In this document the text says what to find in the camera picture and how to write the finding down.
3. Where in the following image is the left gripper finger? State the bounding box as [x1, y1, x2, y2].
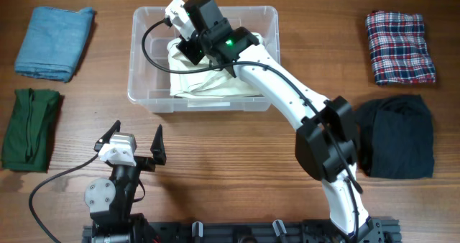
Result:
[150, 124, 165, 157]
[96, 120, 121, 145]

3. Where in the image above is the black camera cable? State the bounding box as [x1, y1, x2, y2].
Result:
[141, 18, 364, 242]
[28, 153, 100, 243]

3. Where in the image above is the right black camera cable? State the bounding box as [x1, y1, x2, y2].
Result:
[141, 18, 364, 242]

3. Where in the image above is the white label sticker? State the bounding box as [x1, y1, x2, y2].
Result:
[188, 101, 231, 108]

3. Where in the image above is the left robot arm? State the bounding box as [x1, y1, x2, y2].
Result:
[82, 121, 167, 243]

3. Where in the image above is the folded dark green cloth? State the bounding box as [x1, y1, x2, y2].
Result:
[1, 88, 60, 173]

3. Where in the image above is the folded black cloth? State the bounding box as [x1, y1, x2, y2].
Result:
[356, 95, 435, 179]

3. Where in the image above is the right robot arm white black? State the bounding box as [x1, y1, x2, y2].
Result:
[165, 0, 370, 242]

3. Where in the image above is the clear plastic storage container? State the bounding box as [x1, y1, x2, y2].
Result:
[127, 6, 281, 113]

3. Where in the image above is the cream cloth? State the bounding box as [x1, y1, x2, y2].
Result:
[167, 38, 259, 98]

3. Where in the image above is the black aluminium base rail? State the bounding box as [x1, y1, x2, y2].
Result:
[81, 219, 402, 243]

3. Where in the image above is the red plaid cloth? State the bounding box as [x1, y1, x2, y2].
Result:
[365, 11, 436, 86]

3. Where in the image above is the folded light blue cloth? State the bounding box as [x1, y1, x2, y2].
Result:
[14, 6, 95, 83]

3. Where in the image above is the left black camera cable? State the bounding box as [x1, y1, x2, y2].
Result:
[28, 153, 100, 243]

